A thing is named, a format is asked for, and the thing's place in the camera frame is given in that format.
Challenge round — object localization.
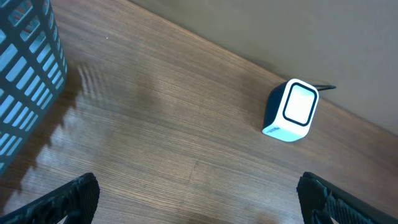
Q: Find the white barcode scanner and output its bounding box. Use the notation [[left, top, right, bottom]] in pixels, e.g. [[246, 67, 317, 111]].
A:
[[262, 78, 319, 142]]

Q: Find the grey mesh shopping basket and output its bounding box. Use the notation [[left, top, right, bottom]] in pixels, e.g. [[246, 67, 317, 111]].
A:
[[1, 0, 68, 172]]

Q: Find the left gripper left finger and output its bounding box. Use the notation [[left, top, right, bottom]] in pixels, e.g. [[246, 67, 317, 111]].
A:
[[1, 172, 100, 224]]

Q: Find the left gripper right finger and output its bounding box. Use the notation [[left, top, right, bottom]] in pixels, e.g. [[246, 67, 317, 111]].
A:
[[297, 172, 397, 224]]

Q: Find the scanner black cable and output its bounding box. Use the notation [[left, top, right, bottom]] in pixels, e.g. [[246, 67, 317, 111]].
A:
[[312, 84, 337, 92]]

